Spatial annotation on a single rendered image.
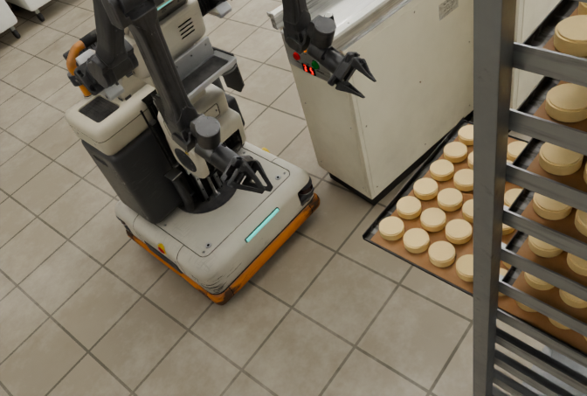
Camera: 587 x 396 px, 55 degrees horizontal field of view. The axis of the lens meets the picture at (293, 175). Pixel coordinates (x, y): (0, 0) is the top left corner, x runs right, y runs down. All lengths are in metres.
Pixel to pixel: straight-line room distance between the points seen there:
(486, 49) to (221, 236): 1.68
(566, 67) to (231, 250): 1.68
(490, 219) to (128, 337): 1.87
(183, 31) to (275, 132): 1.30
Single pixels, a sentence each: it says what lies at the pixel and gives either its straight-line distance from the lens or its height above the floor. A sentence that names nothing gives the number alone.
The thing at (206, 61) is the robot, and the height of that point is 0.97.
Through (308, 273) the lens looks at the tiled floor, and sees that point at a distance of 2.30.
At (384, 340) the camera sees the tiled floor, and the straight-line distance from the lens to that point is 2.11.
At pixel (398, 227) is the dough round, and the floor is 0.97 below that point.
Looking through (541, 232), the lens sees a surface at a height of 1.23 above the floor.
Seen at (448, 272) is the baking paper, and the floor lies 0.95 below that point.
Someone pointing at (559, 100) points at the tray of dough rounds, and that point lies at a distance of 0.71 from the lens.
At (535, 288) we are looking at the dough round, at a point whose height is 1.04.
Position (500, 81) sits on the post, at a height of 1.49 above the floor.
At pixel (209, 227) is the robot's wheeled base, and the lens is 2.21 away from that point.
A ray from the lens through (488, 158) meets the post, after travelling 0.71.
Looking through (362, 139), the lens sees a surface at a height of 0.43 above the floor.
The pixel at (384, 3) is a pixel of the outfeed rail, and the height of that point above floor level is 0.89.
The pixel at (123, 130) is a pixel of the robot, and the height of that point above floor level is 0.75.
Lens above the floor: 1.88
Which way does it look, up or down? 45 degrees down
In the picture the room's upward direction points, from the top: 19 degrees counter-clockwise
